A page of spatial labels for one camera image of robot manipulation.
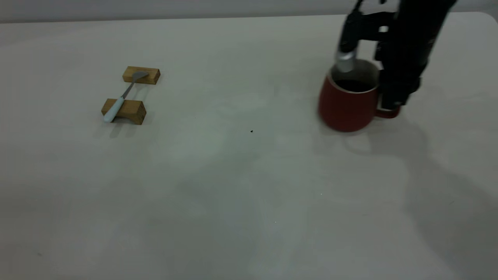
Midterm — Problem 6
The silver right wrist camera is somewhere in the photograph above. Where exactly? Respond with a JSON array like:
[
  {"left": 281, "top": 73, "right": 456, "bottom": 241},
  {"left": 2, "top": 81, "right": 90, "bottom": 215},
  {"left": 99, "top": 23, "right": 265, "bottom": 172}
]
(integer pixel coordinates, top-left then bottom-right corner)
[{"left": 335, "top": 2, "right": 366, "bottom": 74}]

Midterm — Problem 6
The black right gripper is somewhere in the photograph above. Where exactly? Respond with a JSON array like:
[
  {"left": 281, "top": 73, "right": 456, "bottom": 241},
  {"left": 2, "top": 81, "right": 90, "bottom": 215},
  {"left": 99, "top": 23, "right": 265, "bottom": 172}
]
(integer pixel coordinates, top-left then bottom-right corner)
[{"left": 375, "top": 34, "right": 439, "bottom": 110}]

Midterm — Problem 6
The spoon with pale blue handle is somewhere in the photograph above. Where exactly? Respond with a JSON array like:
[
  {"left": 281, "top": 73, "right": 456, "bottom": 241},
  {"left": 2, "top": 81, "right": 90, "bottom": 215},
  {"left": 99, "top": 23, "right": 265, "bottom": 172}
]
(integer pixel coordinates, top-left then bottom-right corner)
[{"left": 103, "top": 71, "right": 150, "bottom": 124}]

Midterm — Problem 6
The red ceramic mug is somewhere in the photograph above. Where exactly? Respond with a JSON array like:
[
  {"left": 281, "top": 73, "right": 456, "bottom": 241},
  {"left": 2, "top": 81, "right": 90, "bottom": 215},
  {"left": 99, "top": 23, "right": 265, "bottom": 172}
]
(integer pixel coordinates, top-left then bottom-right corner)
[{"left": 318, "top": 58, "right": 400, "bottom": 133}]

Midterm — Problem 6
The wooden block with arched notch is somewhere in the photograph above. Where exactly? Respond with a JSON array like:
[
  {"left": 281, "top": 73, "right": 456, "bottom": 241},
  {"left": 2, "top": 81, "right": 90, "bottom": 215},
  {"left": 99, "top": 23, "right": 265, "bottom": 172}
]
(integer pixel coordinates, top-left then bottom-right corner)
[{"left": 102, "top": 98, "right": 147, "bottom": 125}]

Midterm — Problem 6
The flat wooden block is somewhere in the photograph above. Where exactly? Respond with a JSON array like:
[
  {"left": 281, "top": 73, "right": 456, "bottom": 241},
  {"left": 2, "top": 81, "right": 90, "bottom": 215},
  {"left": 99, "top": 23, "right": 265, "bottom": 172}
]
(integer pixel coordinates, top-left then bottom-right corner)
[{"left": 123, "top": 66, "right": 161, "bottom": 85}]

